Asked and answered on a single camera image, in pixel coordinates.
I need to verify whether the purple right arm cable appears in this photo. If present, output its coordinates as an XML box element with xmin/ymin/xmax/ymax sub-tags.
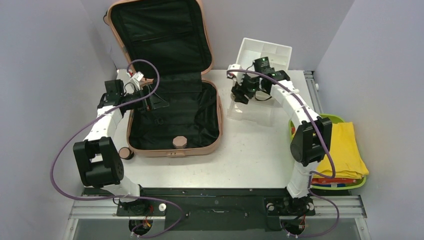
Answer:
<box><xmin>226</xmin><ymin>68</ymin><xmax>341</xmax><ymax>239</ymax></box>

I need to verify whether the yellow packet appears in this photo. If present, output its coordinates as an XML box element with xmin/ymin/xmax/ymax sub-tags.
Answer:
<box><xmin>329</xmin><ymin>122</ymin><xmax>370</xmax><ymax>179</ymax></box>

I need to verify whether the pink hard-shell suitcase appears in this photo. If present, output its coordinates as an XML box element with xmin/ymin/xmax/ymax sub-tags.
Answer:
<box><xmin>105</xmin><ymin>0</ymin><xmax>224</xmax><ymax>157</ymax></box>

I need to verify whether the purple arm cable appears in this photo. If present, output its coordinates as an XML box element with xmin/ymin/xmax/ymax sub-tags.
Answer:
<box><xmin>49</xmin><ymin>59</ymin><xmax>185</xmax><ymax>239</ymax></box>
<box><xmin>226</xmin><ymin>68</ymin><xmax>341</xmax><ymax>239</ymax></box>

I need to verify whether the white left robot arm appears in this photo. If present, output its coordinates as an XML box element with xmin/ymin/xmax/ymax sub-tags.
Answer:
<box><xmin>72</xmin><ymin>79</ymin><xmax>167</xmax><ymax>217</ymax></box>

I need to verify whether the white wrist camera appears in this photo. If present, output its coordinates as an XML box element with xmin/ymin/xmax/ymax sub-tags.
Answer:
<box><xmin>226</xmin><ymin>63</ymin><xmax>243</xmax><ymax>82</ymax></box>
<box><xmin>128</xmin><ymin>71</ymin><xmax>145</xmax><ymax>89</ymax></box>

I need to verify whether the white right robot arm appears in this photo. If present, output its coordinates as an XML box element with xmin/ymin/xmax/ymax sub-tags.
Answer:
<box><xmin>226</xmin><ymin>57</ymin><xmax>333</xmax><ymax>216</ymax></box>

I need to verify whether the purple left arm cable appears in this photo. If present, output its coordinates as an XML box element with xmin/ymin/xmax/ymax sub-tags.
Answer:
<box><xmin>49</xmin><ymin>59</ymin><xmax>185</xmax><ymax>239</ymax></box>

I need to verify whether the red garment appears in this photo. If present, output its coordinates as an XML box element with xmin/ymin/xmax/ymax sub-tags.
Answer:
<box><xmin>311</xmin><ymin>177</ymin><xmax>357</xmax><ymax>185</ymax></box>

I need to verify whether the white drawer organizer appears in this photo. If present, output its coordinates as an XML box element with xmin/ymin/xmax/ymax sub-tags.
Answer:
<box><xmin>227</xmin><ymin>37</ymin><xmax>293</xmax><ymax>127</ymax></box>

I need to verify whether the pink octagonal lid jar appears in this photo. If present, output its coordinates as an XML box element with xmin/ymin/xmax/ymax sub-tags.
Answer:
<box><xmin>172</xmin><ymin>135</ymin><xmax>188</xmax><ymax>149</ymax></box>

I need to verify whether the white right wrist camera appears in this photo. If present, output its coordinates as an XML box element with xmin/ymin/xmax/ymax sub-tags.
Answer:
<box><xmin>226</xmin><ymin>63</ymin><xmax>243</xmax><ymax>82</ymax></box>

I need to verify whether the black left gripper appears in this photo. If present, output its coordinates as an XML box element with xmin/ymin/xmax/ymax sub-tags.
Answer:
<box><xmin>121</xmin><ymin>84</ymin><xmax>169</xmax><ymax>114</ymax></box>

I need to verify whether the green plastic tray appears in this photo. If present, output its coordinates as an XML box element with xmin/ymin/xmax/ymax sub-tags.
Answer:
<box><xmin>286</xmin><ymin>112</ymin><xmax>366</xmax><ymax>198</ymax></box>

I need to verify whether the blue cloth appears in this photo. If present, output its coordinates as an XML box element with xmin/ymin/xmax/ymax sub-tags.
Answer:
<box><xmin>322</xmin><ymin>183</ymin><xmax>347</xmax><ymax>188</ymax></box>

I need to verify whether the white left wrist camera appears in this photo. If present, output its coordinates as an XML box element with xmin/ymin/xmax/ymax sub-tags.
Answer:
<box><xmin>128</xmin><ymin>71</ymin><xmax>145</xmax><ymax>89</ymax></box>

